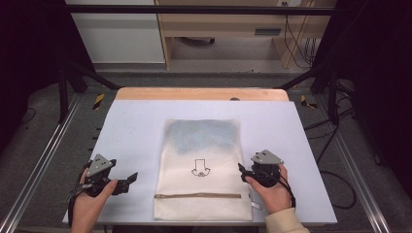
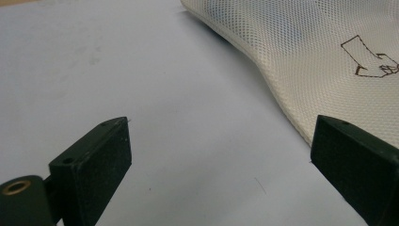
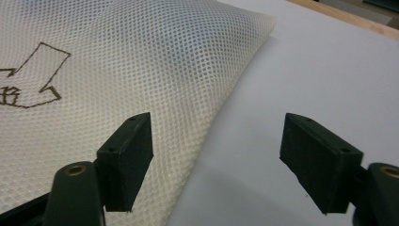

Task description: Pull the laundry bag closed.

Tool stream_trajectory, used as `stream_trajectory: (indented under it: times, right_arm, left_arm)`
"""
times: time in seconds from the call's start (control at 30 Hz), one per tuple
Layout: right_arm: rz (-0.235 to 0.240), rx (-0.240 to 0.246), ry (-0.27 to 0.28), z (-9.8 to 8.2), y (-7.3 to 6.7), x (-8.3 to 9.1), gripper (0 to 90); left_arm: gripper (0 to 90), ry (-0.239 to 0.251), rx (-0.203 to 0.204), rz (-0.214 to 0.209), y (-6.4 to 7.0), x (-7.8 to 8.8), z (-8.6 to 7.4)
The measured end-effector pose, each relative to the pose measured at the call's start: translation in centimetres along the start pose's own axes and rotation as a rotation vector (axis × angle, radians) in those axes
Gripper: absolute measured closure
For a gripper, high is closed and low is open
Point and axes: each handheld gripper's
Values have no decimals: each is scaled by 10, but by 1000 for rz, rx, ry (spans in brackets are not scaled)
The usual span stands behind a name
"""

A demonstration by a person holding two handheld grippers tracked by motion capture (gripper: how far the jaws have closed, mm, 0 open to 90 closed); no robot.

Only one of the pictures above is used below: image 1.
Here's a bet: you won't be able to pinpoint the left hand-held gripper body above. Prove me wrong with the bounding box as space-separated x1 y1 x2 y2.
68 153 130 198

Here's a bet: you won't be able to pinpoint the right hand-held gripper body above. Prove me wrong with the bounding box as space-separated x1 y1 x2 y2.
241 149 286 188

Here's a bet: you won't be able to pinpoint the white mesh laundry bag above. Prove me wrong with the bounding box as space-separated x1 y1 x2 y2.
153 117 262 222

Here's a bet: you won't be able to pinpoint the person's right hand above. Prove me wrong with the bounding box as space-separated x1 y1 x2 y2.
245 164 292 216

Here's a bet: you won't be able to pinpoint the person's left hand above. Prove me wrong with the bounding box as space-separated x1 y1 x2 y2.
71 168 119 224

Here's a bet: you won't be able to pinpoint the white table mat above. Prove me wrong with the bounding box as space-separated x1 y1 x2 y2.
62 99 338 227

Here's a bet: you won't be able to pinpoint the black metal stand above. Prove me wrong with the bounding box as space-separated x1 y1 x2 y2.
277 60 342 126
57 60 121 124

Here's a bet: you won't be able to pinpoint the wooden table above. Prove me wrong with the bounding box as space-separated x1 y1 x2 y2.
115 86 290 102

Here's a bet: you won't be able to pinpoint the black curtain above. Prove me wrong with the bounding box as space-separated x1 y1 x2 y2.
311 0 412 198
0 0 95 154

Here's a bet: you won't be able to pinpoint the white cabinet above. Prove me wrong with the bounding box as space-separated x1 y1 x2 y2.
64 0 166 65

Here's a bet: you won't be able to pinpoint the light wooden desk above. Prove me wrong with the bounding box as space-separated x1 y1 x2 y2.
154 0 338 70

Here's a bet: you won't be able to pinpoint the right hand-held gripper cable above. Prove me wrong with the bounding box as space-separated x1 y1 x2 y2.
273 171 296 209

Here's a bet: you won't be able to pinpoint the hand-held gripper cable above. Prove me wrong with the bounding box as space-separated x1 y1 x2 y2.
273 171 296 209
66 159 95 225

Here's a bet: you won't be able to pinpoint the left hand-held gripper cable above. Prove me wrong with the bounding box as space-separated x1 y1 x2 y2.
66 159 95 225

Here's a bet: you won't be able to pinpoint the aluminium rail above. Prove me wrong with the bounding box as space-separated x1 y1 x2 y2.
315 95 393 233
0 93 83 233

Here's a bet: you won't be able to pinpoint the yellow-handled tool left floor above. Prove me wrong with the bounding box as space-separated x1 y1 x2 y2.
92 92 107 112

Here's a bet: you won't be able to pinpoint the yellow-handled tool floor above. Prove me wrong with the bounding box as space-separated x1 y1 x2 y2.
92 92 107 112
299 94 319 110

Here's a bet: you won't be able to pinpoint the yellow-handled tool right floor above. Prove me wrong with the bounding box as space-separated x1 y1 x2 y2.
299 94 319 110

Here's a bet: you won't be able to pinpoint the thin black floor cable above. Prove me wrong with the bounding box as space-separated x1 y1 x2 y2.
19 106 37 126

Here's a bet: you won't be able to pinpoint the black hanging cables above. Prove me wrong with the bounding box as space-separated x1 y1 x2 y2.
283 2 318 70

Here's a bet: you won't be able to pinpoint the black horizontal frame bar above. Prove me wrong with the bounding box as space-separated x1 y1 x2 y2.
64 4 336 17

